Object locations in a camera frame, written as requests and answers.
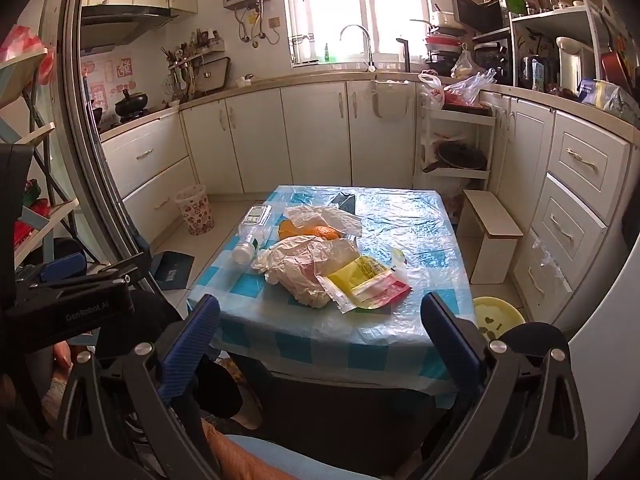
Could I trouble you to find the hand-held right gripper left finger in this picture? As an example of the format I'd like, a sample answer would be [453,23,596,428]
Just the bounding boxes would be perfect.
[50,294,223,480]

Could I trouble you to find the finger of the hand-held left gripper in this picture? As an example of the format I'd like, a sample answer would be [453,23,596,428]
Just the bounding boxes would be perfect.
[40,253,88,283]
[15,254,153,292]

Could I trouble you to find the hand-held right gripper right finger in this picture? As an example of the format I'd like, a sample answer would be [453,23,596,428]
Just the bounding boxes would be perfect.
[415,292,588,480]

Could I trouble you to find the orange peel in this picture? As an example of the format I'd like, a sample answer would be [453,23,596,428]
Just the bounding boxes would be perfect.
[277,220,346,242]

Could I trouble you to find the white storage rack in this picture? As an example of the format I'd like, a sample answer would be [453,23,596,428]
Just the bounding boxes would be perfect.
[0,25,81,271]

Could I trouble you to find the yellow plastic basin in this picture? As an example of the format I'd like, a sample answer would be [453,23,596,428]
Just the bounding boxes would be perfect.
[472,296,527,341]

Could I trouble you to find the dark blue dustpan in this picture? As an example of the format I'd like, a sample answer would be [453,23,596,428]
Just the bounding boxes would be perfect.
[150,252,196,291]

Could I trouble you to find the floral wastebasket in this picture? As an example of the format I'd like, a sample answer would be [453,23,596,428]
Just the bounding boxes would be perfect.
[174,184,217,236]

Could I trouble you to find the clear plastic bottle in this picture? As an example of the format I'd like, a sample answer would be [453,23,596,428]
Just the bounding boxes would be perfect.
[231,225,273,265]

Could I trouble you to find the blue checked tablecloth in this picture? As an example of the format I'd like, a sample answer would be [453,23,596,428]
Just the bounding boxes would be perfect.
[187,185,476,411]

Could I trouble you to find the yellow red snack packet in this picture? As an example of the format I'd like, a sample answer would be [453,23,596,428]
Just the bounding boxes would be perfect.
[315,254,413,315]

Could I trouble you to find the white wooden stool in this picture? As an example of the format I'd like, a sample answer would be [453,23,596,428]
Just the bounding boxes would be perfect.
[457,189,524,286]

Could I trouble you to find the beige crumpled plastic bag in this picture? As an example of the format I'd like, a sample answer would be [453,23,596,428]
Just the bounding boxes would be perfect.
[251,235,361,308]

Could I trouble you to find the person's leg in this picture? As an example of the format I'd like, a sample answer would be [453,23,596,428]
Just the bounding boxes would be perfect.
[200,417,381,480]

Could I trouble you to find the black cooking pot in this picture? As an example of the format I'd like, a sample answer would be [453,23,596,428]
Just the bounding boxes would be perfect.
[114,89,151,120]

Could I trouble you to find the white crumpled plastic bag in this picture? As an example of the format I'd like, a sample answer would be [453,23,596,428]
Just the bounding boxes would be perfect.
[285,205,363,238]

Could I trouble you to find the black frying pan with lid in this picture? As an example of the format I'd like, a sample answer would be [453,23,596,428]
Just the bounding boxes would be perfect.
[422,141,488,173]

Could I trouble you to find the utensil rack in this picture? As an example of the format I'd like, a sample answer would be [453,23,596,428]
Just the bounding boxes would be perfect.
[160,30,226,106]

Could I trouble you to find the dark rectangular tray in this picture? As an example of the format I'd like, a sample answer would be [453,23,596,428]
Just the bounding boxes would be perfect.
[195,56,232,93]

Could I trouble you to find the white shelf cart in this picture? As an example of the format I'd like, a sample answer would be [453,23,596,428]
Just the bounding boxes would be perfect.
[414,102,497,196]

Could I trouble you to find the cream kitchen base cabinets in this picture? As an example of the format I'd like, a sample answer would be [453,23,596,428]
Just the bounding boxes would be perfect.
[100,77,633,321]

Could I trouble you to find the range hood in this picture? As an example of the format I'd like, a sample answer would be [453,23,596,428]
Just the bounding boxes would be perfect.
[80,4,178,53]

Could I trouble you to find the white hanging bin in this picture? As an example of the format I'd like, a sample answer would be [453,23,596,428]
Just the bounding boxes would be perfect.
[371,77,417,120]

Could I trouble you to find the white red shopping bag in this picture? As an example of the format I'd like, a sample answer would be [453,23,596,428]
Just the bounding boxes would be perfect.
[417,71,446,111]

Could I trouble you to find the clear red plastic bag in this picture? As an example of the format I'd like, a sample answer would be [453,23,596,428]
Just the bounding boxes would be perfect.
[443,69,497,107]

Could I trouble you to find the blue food package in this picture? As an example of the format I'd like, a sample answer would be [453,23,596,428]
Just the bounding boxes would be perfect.
[577,77,640,121]

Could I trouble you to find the stack of cookware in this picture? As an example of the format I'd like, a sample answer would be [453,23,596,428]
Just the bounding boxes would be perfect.
[424,10,468,76]

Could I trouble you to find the white electric kettle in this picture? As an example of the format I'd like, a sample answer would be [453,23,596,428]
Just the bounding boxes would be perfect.
[556,36,596,93]

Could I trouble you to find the chrome kitchen faucet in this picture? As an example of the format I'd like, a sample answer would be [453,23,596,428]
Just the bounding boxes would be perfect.
[339,24,377,72]

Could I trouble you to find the black microwave oven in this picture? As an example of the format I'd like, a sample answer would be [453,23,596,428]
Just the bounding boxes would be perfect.
[450,0,511,31]

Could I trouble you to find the white counter shelf rack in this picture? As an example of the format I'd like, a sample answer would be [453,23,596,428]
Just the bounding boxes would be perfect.
[470,0,616,91]

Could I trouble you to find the kitchen window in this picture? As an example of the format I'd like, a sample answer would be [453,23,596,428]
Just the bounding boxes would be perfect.
[281,0,436,66]

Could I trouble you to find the pink wall stickers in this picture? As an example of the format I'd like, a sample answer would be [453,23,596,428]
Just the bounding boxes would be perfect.
[82,56,136,106]

